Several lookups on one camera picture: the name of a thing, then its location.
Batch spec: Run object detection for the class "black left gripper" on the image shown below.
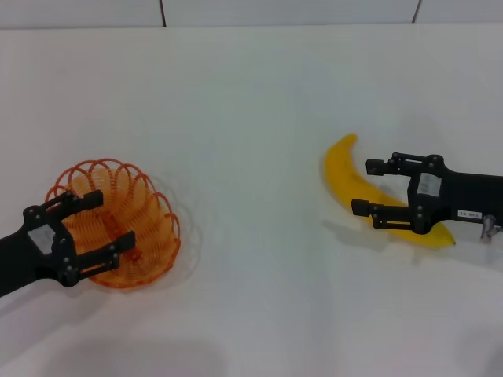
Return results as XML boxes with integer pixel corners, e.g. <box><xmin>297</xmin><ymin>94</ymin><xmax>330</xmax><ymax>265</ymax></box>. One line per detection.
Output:
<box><xmin>0</xmin><ymin>189</ymin><xmax>137</xmax><ymax>298</ymax></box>

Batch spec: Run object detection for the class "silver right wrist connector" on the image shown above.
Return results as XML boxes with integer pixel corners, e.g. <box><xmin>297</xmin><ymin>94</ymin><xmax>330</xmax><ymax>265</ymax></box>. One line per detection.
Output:
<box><xmin>479</xmin><ymin>214</ymin><xmax>497</xmax><ymax>241</ymax></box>

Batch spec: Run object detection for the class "yellow banana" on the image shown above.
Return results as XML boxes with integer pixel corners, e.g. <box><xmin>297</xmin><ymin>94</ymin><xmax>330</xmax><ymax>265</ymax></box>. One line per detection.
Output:
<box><xmin>322</xmin><ymin>133</ymin><xmax>457</xmax><ymax>249</ymax></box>

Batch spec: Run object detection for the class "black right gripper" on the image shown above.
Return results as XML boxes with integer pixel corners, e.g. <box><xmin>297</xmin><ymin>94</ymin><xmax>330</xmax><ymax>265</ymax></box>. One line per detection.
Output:
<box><xmin>351</xmin><ymin>152</ymin><xmax>503</xmax><ymax>236</ymax></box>

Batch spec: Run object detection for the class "orange wire basket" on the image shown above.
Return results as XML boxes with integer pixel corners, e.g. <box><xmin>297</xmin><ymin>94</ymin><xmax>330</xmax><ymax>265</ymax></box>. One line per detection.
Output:
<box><xmin>44</xmin><ymin>158</ymin><xmax>182</xmax><ymax>291</ymax></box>

